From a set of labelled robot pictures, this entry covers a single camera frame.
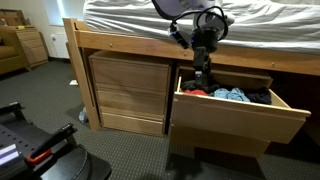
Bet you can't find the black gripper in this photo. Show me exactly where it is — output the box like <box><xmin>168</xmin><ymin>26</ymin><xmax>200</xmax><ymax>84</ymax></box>
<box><xmin>192</xmin><ymin>45</ymin><xmax>212</xmax><ymax>88</ymax></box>

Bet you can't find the wooden drawer holding clothes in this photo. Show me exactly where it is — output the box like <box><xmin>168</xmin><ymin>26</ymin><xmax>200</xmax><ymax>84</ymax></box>
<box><xmin>171</xmin><ymin>75</ymin><xmax>312</xmax><ymax>145</ymax></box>

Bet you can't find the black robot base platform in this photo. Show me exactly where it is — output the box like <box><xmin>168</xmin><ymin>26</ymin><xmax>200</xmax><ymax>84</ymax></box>
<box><xmin>0</xmin><ymin>118</ymin><xmax>113</xmax><ymax>180</ymax></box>

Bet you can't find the plain wooden dresser drawer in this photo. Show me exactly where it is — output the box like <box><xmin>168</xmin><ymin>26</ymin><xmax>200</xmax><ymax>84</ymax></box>
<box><xmin>169</xmin><ymin>123</ymin><xmax>272</xmax><ymax>159</ymax></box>

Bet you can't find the wooden three-drawer dresser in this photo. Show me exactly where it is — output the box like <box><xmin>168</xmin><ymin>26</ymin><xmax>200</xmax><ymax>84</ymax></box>
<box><xmin>88</xmin><ymin>49</ymin><xmax>174</xmax><ymax>137</ymax></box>

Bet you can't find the black garment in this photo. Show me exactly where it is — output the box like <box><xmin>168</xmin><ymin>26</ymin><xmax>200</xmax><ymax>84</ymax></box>
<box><xmin>180</xmin><ymin>79</ymin><xmax>221</xmax><ymax>95</ymax></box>

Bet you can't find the red garment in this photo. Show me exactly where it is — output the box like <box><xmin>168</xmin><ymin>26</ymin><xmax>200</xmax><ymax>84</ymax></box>
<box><xmin>183</xmin><ymin>88</ymin><xmax>209</xmax><ymax>97</ymax></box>

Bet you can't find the light blue garment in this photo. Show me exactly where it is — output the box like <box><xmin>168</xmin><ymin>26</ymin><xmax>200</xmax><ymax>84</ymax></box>
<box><xmin>213</xmin><ymin>87</ymin><xmax>251</xmax><ymax>103</ymax></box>

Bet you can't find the wooden dresser carcass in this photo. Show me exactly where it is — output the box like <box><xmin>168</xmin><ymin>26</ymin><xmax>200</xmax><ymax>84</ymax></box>
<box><xmin>168</xmin><ymin>63</ymin><xmax>275</xmax><ymax>159</ymax></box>

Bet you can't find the navy garment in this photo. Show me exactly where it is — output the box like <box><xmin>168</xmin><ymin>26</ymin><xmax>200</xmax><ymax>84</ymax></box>
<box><xmin>244</xmin><ymin>87</ymin><xmax>273</xmax><ymax>106</ymax></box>

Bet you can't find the mattress with grey sheet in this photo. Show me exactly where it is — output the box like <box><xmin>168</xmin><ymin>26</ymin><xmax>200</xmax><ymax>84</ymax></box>
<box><xmin>83</xmin><ymin>0</ymin><xmax>320</xmax><ymax>56</ymax></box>

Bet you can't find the blue cloth on floor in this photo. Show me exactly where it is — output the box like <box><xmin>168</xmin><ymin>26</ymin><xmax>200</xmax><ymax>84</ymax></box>
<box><xmin>78</xmin><ymin>106</ymin><xmax>89</xmax><ymax>124</ymax></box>

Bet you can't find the bright window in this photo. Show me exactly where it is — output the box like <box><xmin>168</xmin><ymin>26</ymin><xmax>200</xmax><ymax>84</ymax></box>
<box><xmin>44</xmin><ymin>0</ymin><xmax>86</xmax><ymax>26</ymax></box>

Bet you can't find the small distant wooden dresser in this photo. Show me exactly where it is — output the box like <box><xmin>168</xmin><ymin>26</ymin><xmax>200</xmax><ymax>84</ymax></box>
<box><xmin>14</xmin><ymin>26</ymin><xmax>50</xmax><ymax>70</ymax></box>

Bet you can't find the silver aluminium profile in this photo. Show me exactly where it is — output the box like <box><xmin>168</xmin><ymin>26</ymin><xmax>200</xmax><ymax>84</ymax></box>
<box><xmin>0</xmin><ymin>143</ymin><xmax>22</xmax><ymax>168</ymax></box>

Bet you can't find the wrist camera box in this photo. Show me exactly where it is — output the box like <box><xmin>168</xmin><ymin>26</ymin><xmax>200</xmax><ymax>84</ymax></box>
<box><xmin>167</xmin><ymin>25</ymin><xmax>191</xmax><ymax>50</ymax></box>

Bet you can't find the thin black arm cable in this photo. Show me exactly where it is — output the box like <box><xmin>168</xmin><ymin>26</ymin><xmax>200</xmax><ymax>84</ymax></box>
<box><xmin>168</xmin><ymin>5</ymin><xmax>231</xmax><ymax>44</ymax></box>

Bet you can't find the wooden bed frame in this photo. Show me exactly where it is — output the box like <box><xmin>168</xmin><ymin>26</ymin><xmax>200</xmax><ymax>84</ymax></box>
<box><xmin>63</xmin><ymin>17</ymin><xmax>320</xmax><ymax>132</ymax></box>

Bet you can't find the white wall radiator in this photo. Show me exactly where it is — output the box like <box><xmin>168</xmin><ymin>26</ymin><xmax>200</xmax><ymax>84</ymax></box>
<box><xmin>49</xmin><ymin>31</ymin><xmax>71</xmax><ymax>60</ymax></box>

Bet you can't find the black clamp orange handle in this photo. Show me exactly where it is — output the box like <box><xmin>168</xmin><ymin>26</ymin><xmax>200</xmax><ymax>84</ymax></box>
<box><xmin>26</xmin><ymin>123</ymin><xmax>78</xmax><ymax>166</ymax></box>

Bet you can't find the black metal bracket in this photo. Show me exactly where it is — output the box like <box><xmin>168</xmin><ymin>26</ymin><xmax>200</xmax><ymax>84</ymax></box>
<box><xmin>0</xmin><ymin>101</ymin><xmax>26</xmax><ymax>123</ymax></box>

